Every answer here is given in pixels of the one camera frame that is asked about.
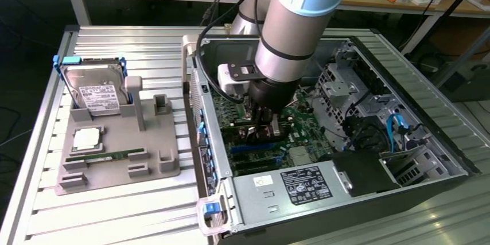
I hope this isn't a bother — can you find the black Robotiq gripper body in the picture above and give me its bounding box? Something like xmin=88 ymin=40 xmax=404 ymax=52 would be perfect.
xmin=246 ymin=77 xmax=298 ymax=111

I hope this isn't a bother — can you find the low-profile graphics card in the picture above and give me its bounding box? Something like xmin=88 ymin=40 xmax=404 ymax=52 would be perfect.
xmin=220 ymin=124 xmax=285 ymax=146

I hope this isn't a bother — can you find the open metal socket cover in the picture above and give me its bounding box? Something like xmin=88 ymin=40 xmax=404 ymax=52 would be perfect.
xmin=284 ymin=92 xmax=302 ymax=108

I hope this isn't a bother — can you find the green motherboard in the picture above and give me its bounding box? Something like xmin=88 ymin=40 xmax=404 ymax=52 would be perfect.
xmin=212 ymin=87 xmax=333 ymax=176

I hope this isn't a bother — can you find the blue expansion slot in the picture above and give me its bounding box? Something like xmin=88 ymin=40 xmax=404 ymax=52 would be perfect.
xmin=228 ymin=141 xmax=277 ymax=154

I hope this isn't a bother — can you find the silver chipset heat sink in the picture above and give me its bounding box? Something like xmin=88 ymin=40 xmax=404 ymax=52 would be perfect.
xmin=288 ymin=147 xmax=313 ymax=163

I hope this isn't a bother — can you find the black expansion slot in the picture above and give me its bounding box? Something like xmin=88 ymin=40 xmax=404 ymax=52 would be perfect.
xmin=232 ymin=161 xmax=280 ymax=176

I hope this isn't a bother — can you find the silver metal drive cage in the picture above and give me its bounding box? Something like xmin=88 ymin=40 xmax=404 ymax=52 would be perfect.
xmin=313 ymin=63 xmax=381 ymax=119

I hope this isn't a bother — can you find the grey power supply unit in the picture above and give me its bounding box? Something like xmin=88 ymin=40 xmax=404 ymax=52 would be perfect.
xmin=221 ymin=162 xmax=351 ymax=225

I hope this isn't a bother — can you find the black plastic fan shroud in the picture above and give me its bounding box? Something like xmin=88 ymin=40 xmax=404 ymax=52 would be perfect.
xmin=316 ymin=150 xmax=400 ymax=197

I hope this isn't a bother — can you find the grey plastic parts rack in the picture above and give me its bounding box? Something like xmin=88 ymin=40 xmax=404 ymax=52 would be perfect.
xmin=54 ymin=75 xmax=181 ymax=196

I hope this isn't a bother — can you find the green RAM stick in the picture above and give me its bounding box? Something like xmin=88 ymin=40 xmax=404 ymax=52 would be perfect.
xmin=66 ymin=149 xmax=146 ymax=163

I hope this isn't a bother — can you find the hard disk in blue carrier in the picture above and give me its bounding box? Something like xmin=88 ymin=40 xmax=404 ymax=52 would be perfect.
xmin=51 ymin=54 xmax=129 ymax=116

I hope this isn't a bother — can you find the black open PC case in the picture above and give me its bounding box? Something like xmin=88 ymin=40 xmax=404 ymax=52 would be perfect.
xmin=180 ymin=34 xmax=481 ymax=245

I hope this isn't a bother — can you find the silver CPU chip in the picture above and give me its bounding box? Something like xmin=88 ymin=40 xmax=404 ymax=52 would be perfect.
xmin=72 ymin=128 xmax=102 ymax=150

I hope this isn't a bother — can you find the black equipment box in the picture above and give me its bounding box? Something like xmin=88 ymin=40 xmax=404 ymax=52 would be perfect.
xmin=439 ymin=63 xmax=490 ymax=104

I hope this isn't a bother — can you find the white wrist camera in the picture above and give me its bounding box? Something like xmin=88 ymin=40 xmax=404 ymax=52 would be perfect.
xmin=216 ymin=63 xmax=252 ymax=95

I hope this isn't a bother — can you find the black wire bundle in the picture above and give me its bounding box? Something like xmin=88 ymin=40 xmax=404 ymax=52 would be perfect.
xmin=337 ymin=110 xmax=392 ymax=154

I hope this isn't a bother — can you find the thick black camera cable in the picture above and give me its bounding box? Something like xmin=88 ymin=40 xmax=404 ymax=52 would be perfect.
xmin=194 ymin=0 xmax=258 ymax=104

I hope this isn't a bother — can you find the blue SATA wire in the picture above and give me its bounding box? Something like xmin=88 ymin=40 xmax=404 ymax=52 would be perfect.
xmin=384 ymin=112 xmax=408 ymax=153

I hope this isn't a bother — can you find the thin hanging black cable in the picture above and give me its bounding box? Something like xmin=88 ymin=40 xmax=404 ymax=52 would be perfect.
xmin=200 ymin=0 xmax=226 ymax=26

